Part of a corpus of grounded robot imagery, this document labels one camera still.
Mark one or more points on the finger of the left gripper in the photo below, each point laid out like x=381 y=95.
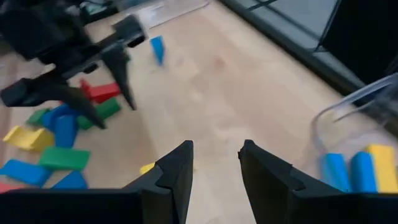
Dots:
x=62 y=96
x=119 y=71

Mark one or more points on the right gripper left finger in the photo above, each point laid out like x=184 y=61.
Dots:
x=168 y=186

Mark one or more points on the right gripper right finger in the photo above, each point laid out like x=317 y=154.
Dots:
x=267 y=180

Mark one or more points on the red rectangular block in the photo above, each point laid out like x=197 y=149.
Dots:
x=105 y=92
x=84 y=88

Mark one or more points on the yellow rectangular block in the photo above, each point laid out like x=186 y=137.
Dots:
x=146 y=169
x=385 y=168

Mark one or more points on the green rectangular block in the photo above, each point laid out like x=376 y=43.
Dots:
x=63 y=158
x=109 y=108

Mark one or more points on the blue arch block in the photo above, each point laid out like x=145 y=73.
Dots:
x=56 y=112

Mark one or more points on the green ramp block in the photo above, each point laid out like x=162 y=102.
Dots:
x=37 y=117

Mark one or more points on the small blue triangular block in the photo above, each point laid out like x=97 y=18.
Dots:
x=158 y=48

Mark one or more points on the wide yellow block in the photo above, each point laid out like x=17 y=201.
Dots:
x=28 y=140

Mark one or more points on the clear plastic bin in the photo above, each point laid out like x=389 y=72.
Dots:
x=174 y=12
x=357 y=130

